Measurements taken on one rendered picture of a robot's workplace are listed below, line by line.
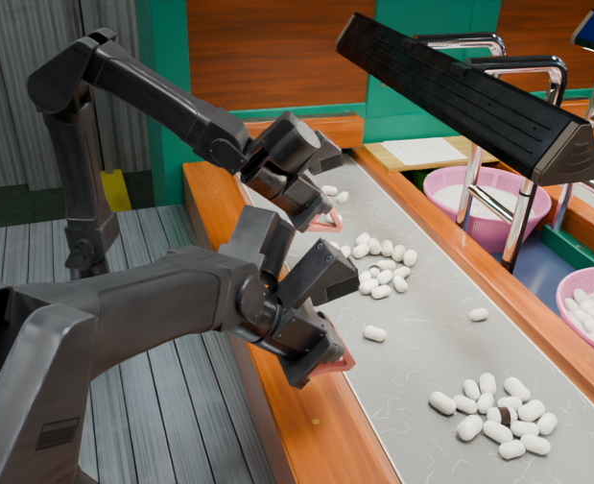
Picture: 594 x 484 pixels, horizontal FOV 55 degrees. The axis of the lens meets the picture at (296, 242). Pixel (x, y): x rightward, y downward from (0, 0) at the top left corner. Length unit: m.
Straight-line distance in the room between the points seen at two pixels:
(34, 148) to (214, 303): 2.60
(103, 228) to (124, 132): 2.14
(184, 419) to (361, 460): 0.28
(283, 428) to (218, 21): 0.87
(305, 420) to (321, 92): 0.87
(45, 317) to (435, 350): 0.65
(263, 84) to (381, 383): 0.77
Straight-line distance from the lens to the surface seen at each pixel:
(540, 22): 1.64
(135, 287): 0.40
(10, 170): 3.18
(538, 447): 0.77
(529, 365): 0.90
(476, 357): 0.88
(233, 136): 0.84
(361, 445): 0.70
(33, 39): 2.89
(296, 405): 0.73
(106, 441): 0.85
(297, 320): 0.59
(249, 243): 0.57
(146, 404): 0.88
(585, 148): 0.69
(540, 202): 1.36
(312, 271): 0.59
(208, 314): 0.47
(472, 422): 0.76
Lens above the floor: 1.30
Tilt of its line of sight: 31 degrees down
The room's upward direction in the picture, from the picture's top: 3 degrees clockwise
